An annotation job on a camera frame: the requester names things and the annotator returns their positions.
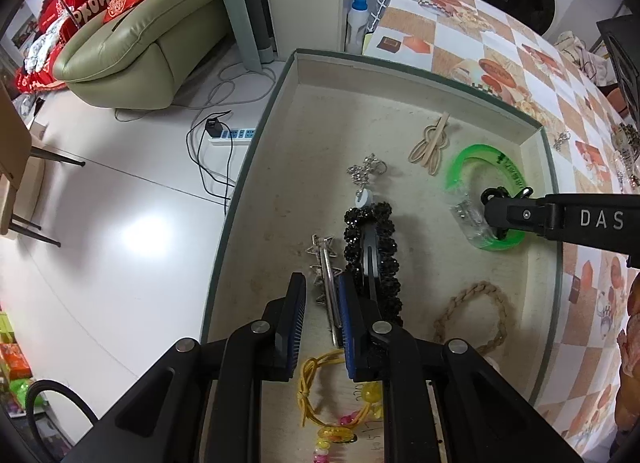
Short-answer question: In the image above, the dark brown chair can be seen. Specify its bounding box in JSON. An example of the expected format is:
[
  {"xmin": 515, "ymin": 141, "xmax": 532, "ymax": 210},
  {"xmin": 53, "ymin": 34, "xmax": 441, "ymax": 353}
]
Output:
[{"xmin": 597, "ymin": 15, "xmax": 640, "ymax": 118}]

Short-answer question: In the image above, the pile of assorted jewelry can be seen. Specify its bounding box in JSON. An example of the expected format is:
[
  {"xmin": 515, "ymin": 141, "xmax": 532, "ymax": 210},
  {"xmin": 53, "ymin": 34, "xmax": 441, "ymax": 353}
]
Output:
[{"xmin": 611, "ymin": 123, "xmax": 640, "ymax": 194}]

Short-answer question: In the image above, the person's right hand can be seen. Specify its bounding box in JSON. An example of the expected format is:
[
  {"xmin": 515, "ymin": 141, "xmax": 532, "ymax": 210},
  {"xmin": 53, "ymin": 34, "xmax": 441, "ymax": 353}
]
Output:
[{"xmin": 617, "ymin": 270, "xmax": 640, "ymax": 444}]

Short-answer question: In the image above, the pile of light clothes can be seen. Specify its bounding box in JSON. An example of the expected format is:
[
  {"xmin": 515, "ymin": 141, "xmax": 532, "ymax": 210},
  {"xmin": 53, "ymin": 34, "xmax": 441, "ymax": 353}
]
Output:
[{"xmin": 555, "ymin": 32, "xmax": 608, "ymax": 86}]

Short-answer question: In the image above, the beige chair with black legs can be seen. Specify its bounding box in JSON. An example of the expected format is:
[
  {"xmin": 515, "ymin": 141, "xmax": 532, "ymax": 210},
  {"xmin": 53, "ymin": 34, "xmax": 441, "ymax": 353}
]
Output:
[{"xmin": 0, "ymin": 78, "xmax": 87, "ymax": 249}]

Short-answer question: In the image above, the white blue-capped detergent bottle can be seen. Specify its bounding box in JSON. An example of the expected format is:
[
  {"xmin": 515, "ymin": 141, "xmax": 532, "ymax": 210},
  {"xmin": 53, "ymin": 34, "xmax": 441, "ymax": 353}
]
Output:
[{"xmin": 346, "ymin": 0, "xmax": 371, "ymax": 54}]

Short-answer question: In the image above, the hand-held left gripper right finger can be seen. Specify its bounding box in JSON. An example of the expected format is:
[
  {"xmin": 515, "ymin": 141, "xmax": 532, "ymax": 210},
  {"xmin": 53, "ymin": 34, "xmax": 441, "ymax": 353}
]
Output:
[{"xmin": 338, "ymin": 274, "xmax": 585, "ymax": 463}]

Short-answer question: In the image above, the black beaded hair clip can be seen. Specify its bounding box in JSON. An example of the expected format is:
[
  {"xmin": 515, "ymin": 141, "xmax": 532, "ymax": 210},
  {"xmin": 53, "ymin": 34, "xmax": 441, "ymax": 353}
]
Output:
[{"xmin": 342, "ymin": 201, "xmax": 404, "ymax": 330}]

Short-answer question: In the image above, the green plastic bangle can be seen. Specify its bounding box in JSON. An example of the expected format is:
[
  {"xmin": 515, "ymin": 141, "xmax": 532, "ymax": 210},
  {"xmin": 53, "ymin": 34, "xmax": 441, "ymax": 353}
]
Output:
[{"xmin": 445, "ymin": 143, "xmax": 526, "ymax": 250}]

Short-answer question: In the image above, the olive green leather sofa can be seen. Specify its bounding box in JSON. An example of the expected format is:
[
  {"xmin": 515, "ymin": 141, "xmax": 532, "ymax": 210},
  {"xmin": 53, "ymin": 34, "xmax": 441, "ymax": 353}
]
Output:
[{"xmin": 52, "ymin": 0, "xmax": 236, "ymax": 111}]

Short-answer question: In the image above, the colourful beaded bracelet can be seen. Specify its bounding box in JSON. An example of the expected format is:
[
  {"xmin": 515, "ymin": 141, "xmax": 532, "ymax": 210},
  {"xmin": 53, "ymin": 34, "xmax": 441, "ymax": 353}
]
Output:
[{"xmin": 312, "ymin": 410, "xmax": 361, "ymax": 463}]

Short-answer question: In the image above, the black power cable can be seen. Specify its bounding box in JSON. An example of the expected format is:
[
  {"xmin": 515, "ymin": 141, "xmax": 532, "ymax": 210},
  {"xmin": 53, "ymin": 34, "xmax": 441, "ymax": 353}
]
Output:
[{"xmin": 186, "ymin": 110, "xmax": 236, "ymax": 204}]

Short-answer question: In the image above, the clear plastic packet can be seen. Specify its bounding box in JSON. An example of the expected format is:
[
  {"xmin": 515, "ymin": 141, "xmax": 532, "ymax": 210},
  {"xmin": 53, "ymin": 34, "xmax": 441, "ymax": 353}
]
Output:
[{"xmin": 448, "ymin": 195, "xmax": 496, "ymax": 244}]

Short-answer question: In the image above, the yellow cord bracelet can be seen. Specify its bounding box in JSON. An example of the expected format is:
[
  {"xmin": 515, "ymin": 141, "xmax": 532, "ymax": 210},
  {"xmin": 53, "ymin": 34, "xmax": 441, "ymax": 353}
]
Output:
[{"xmin": 297, "ymin": 349, "xmax": 386, "ymax": 444}]

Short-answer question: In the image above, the checked printed tablecloth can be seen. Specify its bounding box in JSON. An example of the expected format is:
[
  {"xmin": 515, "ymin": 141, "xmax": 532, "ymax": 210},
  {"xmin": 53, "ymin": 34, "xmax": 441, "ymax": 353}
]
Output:
[{"xmin": 362, "ymin": 0, "xmax": 640, "ymax": 449}]

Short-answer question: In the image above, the white power strip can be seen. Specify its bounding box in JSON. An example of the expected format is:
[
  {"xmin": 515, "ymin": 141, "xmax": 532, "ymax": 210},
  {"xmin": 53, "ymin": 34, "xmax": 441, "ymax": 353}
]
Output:
[{"xmin": 209, "ymin": 129, "xmax": 257, "ymax": 145}]

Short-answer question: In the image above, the beige braided bracelet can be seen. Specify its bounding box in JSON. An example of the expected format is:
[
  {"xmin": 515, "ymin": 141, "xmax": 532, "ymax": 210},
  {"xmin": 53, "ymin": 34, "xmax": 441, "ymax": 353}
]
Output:
[{"xmin": 432, "ymin": 280, "xmax": 508, "ymax": 355}]

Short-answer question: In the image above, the pile of red bedding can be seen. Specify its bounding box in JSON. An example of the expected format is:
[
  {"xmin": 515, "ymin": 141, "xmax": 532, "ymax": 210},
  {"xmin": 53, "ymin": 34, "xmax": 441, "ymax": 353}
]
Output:
[{"xmin": 15, "ymin": 0, "xmax": 76, "ymax": 94}]

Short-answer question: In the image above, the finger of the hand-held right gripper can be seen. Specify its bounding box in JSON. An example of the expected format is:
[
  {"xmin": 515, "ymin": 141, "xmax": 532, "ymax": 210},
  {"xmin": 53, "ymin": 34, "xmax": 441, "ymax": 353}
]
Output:
[{"xmin": 481, "ymin": 192, "xmax": 567, "ymax": 242}]

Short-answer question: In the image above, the grey-green shallow tray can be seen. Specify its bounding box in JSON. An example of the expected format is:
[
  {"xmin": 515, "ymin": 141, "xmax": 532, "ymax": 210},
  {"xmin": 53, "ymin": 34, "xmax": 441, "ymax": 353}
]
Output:
[{"xmin": 200, "ymin": 48, "xmax": 563, "ymax": 463}]

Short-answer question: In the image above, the silver star hair clip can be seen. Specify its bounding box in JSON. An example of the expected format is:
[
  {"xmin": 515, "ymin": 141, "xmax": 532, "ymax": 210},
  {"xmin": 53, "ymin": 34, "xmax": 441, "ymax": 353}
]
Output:
[{"xmin": 306, "ymin": 234, "xmax": 346, "ymax": 347}]

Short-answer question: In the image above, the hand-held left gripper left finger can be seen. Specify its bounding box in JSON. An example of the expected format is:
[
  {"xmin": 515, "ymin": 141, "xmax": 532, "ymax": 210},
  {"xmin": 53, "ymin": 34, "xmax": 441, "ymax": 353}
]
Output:
[{"xmin": 65, "ymin": 272, "xmax": 307, "ymax": 463}]

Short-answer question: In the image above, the pile of colourful packets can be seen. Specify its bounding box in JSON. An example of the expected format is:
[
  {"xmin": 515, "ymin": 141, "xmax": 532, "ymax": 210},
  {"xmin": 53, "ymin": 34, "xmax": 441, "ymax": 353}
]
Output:
[{"xmin": 0, "ymin": 310, "xmax": 34, "ymax": 414}]

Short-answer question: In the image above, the beige knot hair clip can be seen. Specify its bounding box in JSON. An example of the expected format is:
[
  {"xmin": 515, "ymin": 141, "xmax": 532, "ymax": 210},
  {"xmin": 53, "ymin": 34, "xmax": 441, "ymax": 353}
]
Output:
[{"xmin": 409, "ymin": 112, "xmax": 452, "ymax": 176}]

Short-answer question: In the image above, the silver chain charm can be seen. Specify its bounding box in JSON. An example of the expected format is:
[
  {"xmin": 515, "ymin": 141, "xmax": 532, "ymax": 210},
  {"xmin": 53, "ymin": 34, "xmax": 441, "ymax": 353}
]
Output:
[{"xmin": 346, "ymin": 154, "xmax": 388, "ymax": 206}]

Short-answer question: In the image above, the thick black cable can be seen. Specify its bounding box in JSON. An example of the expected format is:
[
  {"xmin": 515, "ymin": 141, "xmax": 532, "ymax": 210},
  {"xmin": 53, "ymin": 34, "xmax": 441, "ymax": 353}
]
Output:
[{"xmin": 25, "ymin": 379, "xmax": 101, "ymax": 444}]

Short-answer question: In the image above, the grey power cable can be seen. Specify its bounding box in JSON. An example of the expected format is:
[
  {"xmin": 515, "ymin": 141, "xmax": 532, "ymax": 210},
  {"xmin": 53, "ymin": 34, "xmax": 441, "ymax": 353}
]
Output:
[{"xmin": 114, "ymin": 60, "xmax": 278, "ymax": 124}]

